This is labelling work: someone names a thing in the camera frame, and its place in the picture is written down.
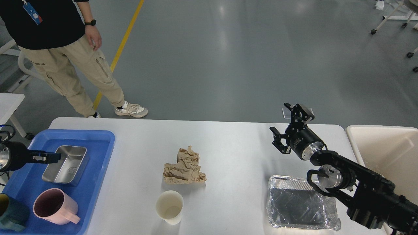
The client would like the stainless steel rectangular container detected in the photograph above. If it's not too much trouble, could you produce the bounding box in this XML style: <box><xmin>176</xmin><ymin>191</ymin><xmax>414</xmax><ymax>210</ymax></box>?
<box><xmin>41</xmin><ymin>145</ymin><xmax>89</xmax><ymax>186</ymax></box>

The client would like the white side table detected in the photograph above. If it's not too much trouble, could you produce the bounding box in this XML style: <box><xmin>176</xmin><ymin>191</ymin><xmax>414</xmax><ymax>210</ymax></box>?
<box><xmin>0</xmin><ymin>93</ymin><xmax>35</xmax><ymax>140</ymax></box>

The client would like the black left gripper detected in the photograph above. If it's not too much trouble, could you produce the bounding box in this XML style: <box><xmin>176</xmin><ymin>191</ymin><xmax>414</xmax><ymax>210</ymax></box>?
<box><xmin>0</xmin><ymin>141</ymin><xmax>62</xmax><ymax>172</ymax></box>

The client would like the aluminium foil tray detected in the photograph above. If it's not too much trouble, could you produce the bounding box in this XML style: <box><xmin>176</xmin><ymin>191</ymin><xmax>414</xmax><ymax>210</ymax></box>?
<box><xmin>266</xmin><ymin>175</ymin><xmax>341</xmax><ymax>231</ymax></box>

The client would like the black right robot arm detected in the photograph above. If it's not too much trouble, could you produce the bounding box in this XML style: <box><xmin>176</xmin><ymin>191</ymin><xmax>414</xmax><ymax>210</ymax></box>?
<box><xmin>270</xmin><ymin>103</ymin><xmax>418</xmax><ymax>235</ymax></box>

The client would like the teal mug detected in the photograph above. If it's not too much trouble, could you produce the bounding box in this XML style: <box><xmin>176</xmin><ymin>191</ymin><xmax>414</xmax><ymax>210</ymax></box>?
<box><xmin>0</xmin><ymin>193</ymin><xmax>30</xmax><ymax>232</ymax></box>

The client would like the white paper cup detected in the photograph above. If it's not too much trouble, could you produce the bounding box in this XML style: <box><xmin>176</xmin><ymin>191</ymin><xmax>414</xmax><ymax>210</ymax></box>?
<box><xmin>155</xmin><ymin>190</ymin><xmax>184</xmax><ymax>226</ymax></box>

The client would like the white wheeled furniture frame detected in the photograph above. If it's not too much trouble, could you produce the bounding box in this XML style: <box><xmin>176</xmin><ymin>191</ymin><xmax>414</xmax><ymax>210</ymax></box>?
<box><xmin>370</xmin><ymin>0</ymin><xmax>418</xmax><ymax>74</ymax></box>

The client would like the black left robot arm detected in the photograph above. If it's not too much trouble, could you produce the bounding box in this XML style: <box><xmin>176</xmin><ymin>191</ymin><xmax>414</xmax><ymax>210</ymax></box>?
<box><xmin>0</xmin><ymin>124</ymin><xmax>61</xmax><ymax>172</ymax></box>

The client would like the blue plastic tray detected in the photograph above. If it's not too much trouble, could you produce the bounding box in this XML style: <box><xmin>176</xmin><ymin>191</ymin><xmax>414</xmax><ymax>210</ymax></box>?
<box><xmin>3</xmin><ymin>129</ymin><xmax>115</xmax><ymax>235</ymax></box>

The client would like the clear floor plate left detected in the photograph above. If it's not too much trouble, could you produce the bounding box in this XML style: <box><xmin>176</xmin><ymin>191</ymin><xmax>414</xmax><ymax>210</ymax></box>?
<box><xmin>282</xmin><ymin>108</ymin><xmax>293</xmax><ymax>119</ymax></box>

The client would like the crumpled brown paper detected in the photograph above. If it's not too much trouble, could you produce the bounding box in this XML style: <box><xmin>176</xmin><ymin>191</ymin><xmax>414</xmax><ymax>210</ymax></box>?
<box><xmin>163</xmin><ymin>146</ymin><xmax>207</xmax><ymax>185</ymax></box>

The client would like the pink ribbed mug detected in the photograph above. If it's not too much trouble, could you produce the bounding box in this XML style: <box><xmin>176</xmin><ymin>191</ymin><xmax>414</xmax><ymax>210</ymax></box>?
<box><xmin>32</xmin><ymin>188</ymin><xmax>81</xmax><ymax>225</ymax></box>

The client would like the beige plastic bin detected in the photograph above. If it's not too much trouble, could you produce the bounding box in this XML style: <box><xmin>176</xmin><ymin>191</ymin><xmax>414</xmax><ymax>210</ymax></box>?
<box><xmin>346</xmin><ymin>125</ymin><xmax>418</xmax><ymax>204</ymax></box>

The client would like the person in black shirt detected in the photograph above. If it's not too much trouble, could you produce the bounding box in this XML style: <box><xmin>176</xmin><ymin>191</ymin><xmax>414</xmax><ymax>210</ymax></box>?
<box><xmin>0</xmin><ymin>0</ymin><xmax>148</xmax><ymax>118</ymax></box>

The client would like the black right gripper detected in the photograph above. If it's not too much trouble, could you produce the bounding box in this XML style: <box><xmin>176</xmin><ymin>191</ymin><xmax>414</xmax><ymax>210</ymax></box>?
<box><xmin>270</xmin><ymin>103</ymin><xmax>324</xmax><ymax>161</ymax></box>

